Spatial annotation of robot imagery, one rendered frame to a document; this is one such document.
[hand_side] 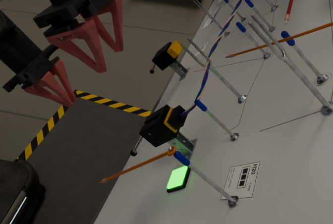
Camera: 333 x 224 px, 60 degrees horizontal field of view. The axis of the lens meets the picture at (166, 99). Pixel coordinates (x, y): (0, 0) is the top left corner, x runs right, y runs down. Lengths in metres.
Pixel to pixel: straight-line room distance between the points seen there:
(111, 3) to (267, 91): 0.26
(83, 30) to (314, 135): 0.28
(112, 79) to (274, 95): 1.87
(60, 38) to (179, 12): 2.64
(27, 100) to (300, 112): 2.04
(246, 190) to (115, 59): 2.13
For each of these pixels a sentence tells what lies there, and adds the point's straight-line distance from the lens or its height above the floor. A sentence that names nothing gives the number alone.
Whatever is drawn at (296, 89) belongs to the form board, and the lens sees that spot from 0.43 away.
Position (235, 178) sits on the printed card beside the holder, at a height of 1.16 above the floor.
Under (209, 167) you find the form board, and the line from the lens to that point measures 0.44.
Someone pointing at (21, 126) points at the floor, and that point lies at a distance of 2.12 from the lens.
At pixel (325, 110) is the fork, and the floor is 1.25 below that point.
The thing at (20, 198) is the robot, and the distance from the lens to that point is 1.53.
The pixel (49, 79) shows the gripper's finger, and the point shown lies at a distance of 0.51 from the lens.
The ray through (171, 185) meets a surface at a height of 1.07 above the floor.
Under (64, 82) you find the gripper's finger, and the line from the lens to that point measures 0.53.
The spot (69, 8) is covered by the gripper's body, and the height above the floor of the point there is 1.33.
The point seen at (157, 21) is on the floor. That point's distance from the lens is 2.85.
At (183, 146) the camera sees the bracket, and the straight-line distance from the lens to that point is 0.49.
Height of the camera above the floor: 1.49
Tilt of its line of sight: 47 degrees down
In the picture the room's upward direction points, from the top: straight up
